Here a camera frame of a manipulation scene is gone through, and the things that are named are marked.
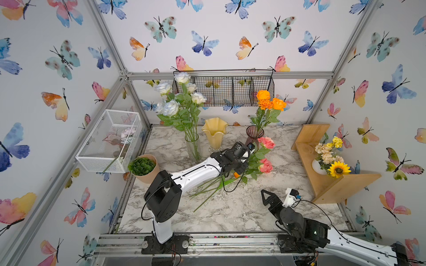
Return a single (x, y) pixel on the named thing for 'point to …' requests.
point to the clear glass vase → (193, 147)
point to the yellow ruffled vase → (214, 128)
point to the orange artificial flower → (273, 114)
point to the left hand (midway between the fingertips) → (245, 160)
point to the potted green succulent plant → (145, 168)
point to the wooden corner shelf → (323, 188)
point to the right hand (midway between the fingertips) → (264, 195)
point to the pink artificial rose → (267, 142)
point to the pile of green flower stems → (211, 186)
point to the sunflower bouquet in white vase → (326, 162)
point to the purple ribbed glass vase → (253, 133)
